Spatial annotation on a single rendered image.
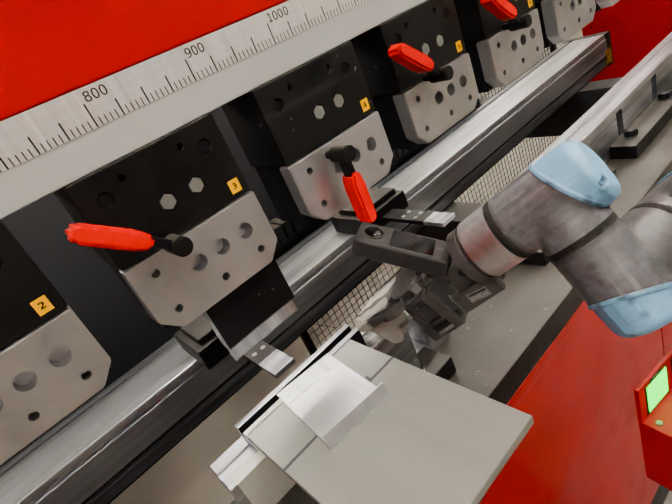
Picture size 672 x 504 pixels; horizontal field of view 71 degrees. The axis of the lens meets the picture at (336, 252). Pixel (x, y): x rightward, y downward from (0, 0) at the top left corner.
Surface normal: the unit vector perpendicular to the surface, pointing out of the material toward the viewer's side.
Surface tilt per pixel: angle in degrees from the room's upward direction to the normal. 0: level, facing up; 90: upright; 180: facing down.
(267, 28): 90
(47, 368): 90
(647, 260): 54
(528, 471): 90
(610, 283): 69
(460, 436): 0
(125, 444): 90
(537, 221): 80
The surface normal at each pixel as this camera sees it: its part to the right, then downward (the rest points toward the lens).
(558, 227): -0.56, 0.29
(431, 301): -0.29, 0.55
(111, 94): 0.62, 0.13
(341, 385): -0.37, -0.82
